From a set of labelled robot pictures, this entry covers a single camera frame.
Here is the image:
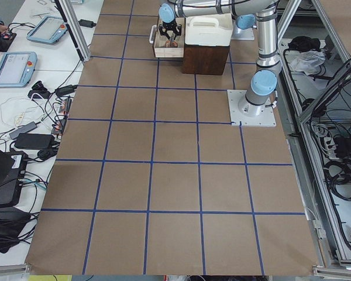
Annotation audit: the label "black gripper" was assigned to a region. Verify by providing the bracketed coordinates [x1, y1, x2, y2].
[163, 19, 178, 37]

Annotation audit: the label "grey orange scissors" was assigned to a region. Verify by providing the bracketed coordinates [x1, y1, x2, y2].
[164, 35, 178, 48]

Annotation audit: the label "wooden drawer with white handle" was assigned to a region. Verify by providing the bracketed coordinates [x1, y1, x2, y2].
[149, 18, 185, 58]

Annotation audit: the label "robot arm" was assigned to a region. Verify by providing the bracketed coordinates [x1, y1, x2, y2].
[159, 1, 281, 119]

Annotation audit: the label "dark wooden drawer cabinet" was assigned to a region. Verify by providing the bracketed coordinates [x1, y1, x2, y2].
[182, 44, 230, 76]

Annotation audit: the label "person hand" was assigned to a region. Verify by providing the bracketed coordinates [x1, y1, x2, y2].
[0, 24, 8, 34]

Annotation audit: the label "white plastic bin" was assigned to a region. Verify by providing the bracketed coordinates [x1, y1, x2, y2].
[185, 14, 233, 46]

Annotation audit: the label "far blue teach pendant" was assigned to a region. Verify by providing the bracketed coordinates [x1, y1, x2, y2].
[26, 16, 67, 44]

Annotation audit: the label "blue teach pendant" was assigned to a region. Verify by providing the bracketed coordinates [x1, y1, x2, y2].
[0, 52, 37, 88]
[26, 16, 67, 44]

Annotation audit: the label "white crumpled cloth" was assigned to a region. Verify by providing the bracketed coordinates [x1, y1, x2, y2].
[289, 50, 326, 76]

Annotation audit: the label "near blue teach pendant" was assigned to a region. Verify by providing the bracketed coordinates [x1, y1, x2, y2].
[0, 52, 37, 88]

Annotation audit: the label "black power adapter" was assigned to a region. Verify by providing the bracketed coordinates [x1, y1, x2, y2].
[14, 133, 55, 150]

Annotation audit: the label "black laptop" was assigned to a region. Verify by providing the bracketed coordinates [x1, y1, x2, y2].
[0, 150, 27, 208]

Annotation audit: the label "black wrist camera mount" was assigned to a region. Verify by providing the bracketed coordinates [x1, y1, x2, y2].
[158, 22, 182, 39]

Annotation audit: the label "aluminium frame post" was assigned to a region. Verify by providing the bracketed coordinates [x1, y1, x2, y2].
[55, 0, 91, 63]

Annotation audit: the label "aluminium side frame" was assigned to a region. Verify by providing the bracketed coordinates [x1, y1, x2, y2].
[278, 1, 351, 272]

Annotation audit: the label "white cable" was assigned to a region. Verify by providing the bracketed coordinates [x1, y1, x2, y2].
[0, 96, 46, 128]

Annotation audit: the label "coiled black cables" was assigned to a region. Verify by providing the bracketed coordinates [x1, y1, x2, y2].
[323, 157, 351, 203]

